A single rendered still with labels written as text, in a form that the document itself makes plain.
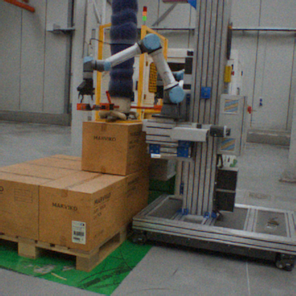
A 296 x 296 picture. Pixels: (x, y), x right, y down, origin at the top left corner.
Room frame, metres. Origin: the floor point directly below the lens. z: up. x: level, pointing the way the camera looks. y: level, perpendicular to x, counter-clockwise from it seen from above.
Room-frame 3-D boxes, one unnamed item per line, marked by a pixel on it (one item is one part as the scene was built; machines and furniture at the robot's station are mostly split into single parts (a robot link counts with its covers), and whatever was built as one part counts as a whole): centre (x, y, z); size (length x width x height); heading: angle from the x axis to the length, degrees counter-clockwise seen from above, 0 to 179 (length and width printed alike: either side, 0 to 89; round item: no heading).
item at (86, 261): (3.02, 0.62, 0.07); 1.20 x 1.00 x 0.14; 162
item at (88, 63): (2.68, 0.45, 1.38); 0.09 x 0.08 x 0.11; 101
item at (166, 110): (2.93, -0.16, 1.09); 0.15 x 0.15 x 0.10
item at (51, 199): (3.02, 0.62, 0.34); 1.20 x 1.00 x 0.40; 162
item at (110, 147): (3.21, 0.24, 0.75); 0.60 x 0.40 x 0.40; 161
